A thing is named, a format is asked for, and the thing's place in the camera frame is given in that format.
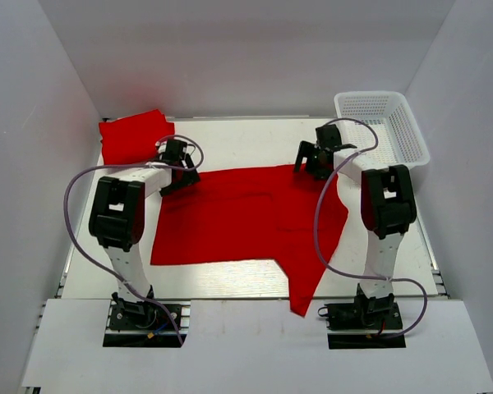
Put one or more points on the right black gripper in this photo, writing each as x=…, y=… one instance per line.
x=312, y=157

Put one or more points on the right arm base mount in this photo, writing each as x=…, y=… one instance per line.
x=348, y=330

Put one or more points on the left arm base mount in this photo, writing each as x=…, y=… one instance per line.
x=139, y=325

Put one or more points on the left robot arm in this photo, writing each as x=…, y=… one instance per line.
x=117, y=219

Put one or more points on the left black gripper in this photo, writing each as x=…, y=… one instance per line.
x=184, y=176

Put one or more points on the white plastic basket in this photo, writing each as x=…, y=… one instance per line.
x=385, y=118

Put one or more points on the folded red t-shirt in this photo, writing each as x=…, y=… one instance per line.
x=133, y=139

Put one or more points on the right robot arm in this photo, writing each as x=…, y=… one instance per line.
x=387, y=209

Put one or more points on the red t-shirt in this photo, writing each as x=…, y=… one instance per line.
x=133, y=139
x=254, y=213

